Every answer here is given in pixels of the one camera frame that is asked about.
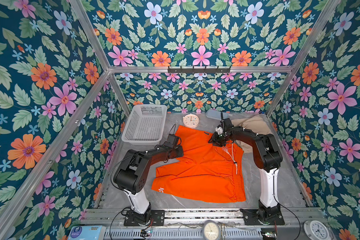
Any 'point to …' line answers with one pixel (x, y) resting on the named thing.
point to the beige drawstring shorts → (259, 124)
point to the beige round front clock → (211, 230)
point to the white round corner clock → (316, 230)
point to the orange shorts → (206, 172)
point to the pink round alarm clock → (190, 120)
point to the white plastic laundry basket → (145, 125)
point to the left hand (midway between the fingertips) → (183, 149)
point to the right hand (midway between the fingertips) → (211, 141)
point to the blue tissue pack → (87, 232)
